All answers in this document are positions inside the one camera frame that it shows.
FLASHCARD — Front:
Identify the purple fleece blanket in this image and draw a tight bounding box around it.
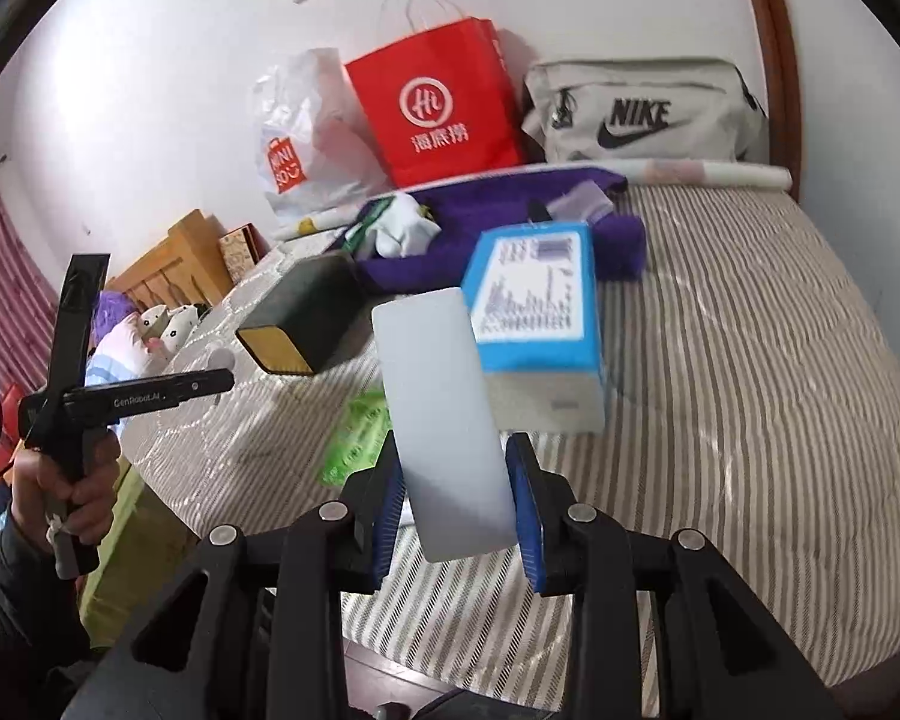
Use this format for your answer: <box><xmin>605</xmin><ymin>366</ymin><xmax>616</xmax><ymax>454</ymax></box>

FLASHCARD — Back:
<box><xmin>345</xmin><ymin>165</ymin><xmax>646</xmax><ymax>297</ymax></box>

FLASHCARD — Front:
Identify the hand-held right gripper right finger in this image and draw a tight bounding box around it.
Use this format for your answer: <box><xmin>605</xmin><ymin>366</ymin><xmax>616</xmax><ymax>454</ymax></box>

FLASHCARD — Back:
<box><xmin>504</xmin><ymin>431</ymin><xmax>845</xmax><ymax>720</ymax></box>

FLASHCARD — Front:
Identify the white spotted plush toy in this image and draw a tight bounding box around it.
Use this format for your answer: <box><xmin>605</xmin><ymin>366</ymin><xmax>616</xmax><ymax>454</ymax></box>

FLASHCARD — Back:
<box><xmin>135</xmin><ymin>304</ymin><xmax>200</xmax><ymax>361</ymax></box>

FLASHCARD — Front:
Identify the patterned box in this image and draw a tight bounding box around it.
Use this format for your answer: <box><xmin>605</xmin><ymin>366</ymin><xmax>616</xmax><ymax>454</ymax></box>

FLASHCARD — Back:
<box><xmin>217</xmin><ymin>223</ymin><xmax>272</xmax><ymax>286</ymax></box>

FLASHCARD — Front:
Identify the person's left forearm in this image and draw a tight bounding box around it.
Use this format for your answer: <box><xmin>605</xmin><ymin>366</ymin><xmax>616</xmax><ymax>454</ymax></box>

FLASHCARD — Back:
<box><xmin>0</xmin><ymin>517</ymin><xmax>95</xmax><ymax>720</ymax></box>

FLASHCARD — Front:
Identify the white plastic shopping bag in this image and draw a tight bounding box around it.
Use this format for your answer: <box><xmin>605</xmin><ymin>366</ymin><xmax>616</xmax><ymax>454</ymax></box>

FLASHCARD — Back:
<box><xmin>251</xmin><ymin>47</ymin><xmax>395</xmax><ymax>217</ymax></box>

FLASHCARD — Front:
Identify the white foam block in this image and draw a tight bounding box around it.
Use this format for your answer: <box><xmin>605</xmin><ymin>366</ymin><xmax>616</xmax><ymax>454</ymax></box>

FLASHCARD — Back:
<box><xmin>371</xmin><ymin>286</ymin><xmax>518</xmax><ymax>563</ymax></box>

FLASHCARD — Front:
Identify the purple plush toy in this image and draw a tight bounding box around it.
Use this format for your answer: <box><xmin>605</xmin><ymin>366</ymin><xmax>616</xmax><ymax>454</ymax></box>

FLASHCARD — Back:
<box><xmin>92</xmin><ymin>289</ymin><xmax>137</xmax><ymax>346</ymax></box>

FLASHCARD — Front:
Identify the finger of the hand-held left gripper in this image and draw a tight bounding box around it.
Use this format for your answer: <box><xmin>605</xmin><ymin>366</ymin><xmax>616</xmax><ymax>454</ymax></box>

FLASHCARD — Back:
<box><xmin>161</xmin><ymin>367</ymin><xmax>237</xmax><ymax>407</ymax></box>

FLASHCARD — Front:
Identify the blue and white box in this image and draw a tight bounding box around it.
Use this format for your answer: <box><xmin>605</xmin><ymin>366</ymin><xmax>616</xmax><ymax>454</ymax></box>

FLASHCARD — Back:
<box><xmin>461</xmin><ymin>223</ymin><xmax>608</xmax><ymax>434</ymax></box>

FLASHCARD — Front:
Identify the red striped curtain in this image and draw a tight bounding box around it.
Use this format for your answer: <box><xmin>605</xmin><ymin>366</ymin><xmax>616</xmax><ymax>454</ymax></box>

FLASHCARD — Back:
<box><xmin>0</xmin><ymin>180</ymin><xmax>59</xmax><ymax>496</ymax></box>

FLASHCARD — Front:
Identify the person's left hand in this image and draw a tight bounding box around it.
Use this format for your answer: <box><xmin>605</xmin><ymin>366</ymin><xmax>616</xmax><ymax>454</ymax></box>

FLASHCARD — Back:
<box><xmin>9</xmin><ymin>427</ymin><xmax>125</xmax><ymax>550</ymax></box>

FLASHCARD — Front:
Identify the white and green cloth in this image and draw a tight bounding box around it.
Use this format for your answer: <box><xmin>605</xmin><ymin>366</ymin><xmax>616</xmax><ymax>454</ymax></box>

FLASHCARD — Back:
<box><xmin>343</xmin><ymin>193</ymin><xmax>443</xmax><ymax>262</ymax></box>

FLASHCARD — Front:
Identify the yellow green bed sheet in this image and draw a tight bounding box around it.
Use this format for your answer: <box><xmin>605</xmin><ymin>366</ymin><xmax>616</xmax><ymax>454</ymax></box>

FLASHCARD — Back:
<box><xmin>81</xmin><ymin>457</ymin><xmax>196</xmax><ymax>647</ymax></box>

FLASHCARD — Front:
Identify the dark green box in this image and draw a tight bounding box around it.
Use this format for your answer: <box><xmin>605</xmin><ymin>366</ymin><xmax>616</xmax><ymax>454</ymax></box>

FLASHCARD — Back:
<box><xmin>235</xmin><ymin>255</ymin><xmax>361</xmax><ymax>377</ymax></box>

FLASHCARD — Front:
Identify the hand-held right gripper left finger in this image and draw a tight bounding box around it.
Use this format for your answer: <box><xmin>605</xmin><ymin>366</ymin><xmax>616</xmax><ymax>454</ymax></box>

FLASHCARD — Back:
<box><xmin>60</xmin><ymin>431</ymin><xmax>407</xmax><ymax>720</ymax></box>

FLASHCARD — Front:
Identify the green plastic packet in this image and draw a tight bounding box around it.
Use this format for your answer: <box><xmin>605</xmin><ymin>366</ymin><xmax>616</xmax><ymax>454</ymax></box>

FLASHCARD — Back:
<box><xmin>319</xmin><ymin>388</ymin><xmax>392</xmax><ymax>487</ymax></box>

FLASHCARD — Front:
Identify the wooden headboard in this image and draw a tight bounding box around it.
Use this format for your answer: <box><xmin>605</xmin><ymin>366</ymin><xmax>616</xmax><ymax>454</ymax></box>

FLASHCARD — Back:
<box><xmin>105</xmin><ymin>208</ymin><xmax>233</xmax><ymax>316</ymax></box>

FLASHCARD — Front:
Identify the clear plastic pouch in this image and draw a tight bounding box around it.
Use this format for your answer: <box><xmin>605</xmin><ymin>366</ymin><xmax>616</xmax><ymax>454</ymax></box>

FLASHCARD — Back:
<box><xmin>546</xmin><ymin>184</ymin><xmax>616</xmax><ymax>224</ymax></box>

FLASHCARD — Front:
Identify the red paper bag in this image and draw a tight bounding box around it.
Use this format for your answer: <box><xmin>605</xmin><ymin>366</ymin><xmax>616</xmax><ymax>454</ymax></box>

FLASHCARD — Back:
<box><xmin>343</xmin><ymin>0</ymin><xmax>530</xmax><ymax>188</ymax></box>

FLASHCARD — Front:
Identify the grey sling bag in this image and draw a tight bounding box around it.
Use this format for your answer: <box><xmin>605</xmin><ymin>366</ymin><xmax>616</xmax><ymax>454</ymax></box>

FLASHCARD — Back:
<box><xmin>521</xmin><ymin>58</ymin><xmax>770</xmax><ymax>164</ymax></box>

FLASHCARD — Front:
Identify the striped quilted mattress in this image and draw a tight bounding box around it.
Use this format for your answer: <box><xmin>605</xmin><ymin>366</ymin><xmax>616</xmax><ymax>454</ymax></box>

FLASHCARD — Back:
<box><xmin>116</xmin><ymin>180</ymin><xmax>900</xmax><ymax>717</ymax></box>

